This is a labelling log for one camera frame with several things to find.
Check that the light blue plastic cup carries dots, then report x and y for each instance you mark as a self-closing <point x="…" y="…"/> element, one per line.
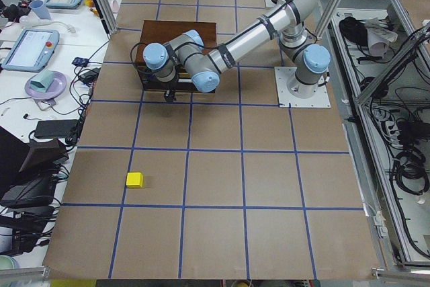
<point x="40" y="9"/>

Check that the near teach pendant tablet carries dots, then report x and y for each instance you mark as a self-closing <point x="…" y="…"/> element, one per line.
<point x="32" y="51"/>

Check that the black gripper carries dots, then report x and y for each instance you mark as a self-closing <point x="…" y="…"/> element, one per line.
<point x="170" y="87"/>

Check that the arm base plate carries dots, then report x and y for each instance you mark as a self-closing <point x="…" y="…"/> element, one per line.
<point x="293" y="94"/>

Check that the yellow block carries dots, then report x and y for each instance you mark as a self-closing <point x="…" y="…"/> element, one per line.
<point x="135" y="180"/>

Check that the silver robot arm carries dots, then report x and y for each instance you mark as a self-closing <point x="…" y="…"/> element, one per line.
<point x="284" y="22"/>

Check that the teal box on plate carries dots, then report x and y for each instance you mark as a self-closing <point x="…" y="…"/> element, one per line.
<point x="42" y="81"/>

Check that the purple plate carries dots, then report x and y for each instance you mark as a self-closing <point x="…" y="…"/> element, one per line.
<point x="56" y="88"/>

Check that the pink cup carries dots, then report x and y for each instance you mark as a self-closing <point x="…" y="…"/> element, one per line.
<point x="114" y="5"/>

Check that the small blue device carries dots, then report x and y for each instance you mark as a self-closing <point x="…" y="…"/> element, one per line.
<point x="80" y="62"/>

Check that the black flat power brick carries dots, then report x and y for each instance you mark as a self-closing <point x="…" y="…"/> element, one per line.
<point x="46" y="129"/>

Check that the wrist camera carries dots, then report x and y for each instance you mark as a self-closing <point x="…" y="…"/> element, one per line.
<point x="147" y="80"/>

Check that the dark wooden drawer box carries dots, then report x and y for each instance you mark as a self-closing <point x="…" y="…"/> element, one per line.
<point x="164" y="31"/>

